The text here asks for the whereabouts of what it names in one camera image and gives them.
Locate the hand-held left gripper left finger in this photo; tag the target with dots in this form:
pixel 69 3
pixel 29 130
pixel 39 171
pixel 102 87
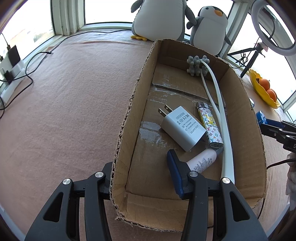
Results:
pixel 104 183

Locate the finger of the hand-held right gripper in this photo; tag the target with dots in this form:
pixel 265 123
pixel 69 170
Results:
pixel 261 118
pixel 275 133

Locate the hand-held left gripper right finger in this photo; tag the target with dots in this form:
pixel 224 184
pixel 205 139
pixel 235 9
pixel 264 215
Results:
pixel 175 176

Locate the white tube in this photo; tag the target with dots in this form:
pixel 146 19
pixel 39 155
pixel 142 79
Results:
pixel 201 162

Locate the cardboard box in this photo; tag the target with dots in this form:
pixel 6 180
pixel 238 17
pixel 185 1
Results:
pixel 143 180

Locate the white power adapter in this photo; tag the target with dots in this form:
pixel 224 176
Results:
pixel 182 129

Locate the patterned lighter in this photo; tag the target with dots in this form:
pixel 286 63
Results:
pixel 210 125

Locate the orange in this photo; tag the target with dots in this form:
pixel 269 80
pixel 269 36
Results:
pixel 264 83
pixel 271 94

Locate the yellow leaf-shaped tray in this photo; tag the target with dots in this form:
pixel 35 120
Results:
pixel 259 90

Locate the black tripod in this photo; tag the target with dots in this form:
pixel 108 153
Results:
pixel 249 64

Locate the grey knobby toy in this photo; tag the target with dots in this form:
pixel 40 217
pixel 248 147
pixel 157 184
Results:
pixel 194 66

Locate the small grey penguin plush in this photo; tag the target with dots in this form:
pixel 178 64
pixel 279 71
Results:
pixel 208 32

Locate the white power strip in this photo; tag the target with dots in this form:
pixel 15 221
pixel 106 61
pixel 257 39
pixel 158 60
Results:
pixel 11 88

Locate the large grey penguin plush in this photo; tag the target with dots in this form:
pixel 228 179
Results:
pixel 159 18

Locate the black plug adapter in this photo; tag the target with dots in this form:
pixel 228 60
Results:
pixel 14 55

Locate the white window frame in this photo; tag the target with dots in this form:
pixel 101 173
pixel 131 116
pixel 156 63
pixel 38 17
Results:
pixel 69 16

